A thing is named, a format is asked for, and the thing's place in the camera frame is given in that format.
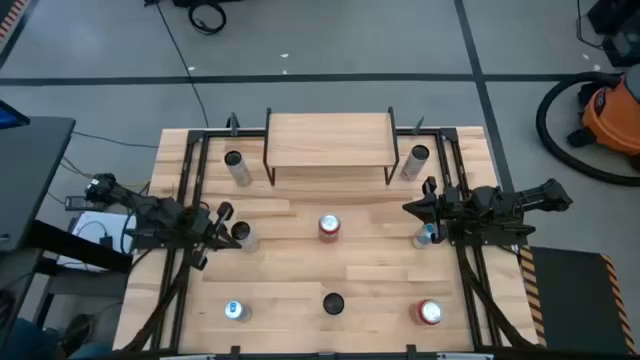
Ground blue Red Bull can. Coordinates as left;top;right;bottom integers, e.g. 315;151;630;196
411;222;441;250
223;298;253;323

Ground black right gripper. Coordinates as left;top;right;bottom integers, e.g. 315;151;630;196
402;175;469;245

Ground red Fanta strawberry can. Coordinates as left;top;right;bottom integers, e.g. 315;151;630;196
409;298;444;327
317;213;342;245

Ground black aluminium table frame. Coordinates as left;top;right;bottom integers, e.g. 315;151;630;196
149;127;504;360

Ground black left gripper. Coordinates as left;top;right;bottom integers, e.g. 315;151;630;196
182;201;242;271

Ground orange shop vacuum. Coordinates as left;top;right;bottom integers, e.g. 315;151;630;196
535;71;640;187
567;64;640;171

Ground white Celsius Peach Vibe can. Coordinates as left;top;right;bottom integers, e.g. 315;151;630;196
322;292;346;316
399;143;432;182

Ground computer monitor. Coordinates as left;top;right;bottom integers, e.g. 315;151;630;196
0;99;31;130

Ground black floor cable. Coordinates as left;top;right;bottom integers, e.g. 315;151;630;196
72;130;160;150
154;2;211;129

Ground black cable bundle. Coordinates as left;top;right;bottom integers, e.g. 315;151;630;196
122;247;194;354
459;247;529;351

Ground black power adapter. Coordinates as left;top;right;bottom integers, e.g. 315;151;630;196
64;195;105;212

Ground black mat with hazard stripes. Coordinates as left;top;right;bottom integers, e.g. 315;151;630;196
519;244;639;356
0;0;29;41

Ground black desk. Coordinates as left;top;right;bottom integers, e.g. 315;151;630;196
0;115;134;346

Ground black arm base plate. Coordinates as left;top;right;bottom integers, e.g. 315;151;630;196
449;212;536;249
122;227;204;251

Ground black equipment case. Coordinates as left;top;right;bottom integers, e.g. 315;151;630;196
602;27;640;69
587;0;640;36

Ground wooden shelf with black legs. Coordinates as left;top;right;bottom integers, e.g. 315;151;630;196
262;106;401;187

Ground coiled black cable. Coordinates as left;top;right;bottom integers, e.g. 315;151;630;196
187;1;228;36

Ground white power box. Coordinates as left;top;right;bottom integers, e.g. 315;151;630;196
57;210;139;274

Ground white Celsius Tropical Vibe can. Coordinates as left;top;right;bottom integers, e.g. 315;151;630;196
223;149;253;188

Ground person's leg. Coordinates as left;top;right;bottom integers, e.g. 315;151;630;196
0;317;66;360

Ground person's foot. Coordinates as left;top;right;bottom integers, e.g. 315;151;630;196
58;313;96;354

